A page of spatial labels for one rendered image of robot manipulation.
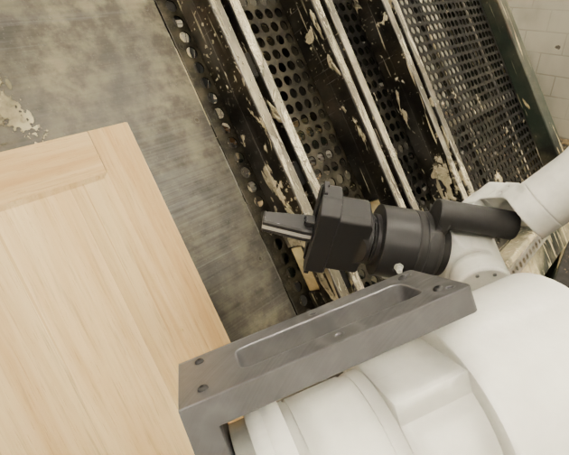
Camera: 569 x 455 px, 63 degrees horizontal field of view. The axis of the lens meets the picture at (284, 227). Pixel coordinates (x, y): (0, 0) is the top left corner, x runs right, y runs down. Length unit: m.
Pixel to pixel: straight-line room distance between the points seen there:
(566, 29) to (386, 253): 5.11
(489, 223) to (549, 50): 5.09
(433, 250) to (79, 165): 0.44
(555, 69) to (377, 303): 5.49
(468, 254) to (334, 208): 0.17
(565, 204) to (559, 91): 5.06
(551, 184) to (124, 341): 0.52
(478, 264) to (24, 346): 0.50
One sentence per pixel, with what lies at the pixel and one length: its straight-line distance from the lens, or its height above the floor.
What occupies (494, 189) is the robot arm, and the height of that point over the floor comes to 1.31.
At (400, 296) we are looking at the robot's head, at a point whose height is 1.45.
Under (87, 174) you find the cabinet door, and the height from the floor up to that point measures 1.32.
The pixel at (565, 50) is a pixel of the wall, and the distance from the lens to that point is 5.58.
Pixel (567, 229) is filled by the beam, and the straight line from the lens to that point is 1.69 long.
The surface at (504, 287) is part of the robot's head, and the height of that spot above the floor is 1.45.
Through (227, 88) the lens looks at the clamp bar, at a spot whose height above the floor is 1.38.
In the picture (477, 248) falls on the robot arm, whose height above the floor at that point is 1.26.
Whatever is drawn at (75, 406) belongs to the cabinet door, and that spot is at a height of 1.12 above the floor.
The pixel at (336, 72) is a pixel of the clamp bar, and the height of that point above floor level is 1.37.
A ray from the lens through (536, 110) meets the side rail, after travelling 1.77.
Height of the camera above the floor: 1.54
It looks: 29 degrees down
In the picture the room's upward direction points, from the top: straight up
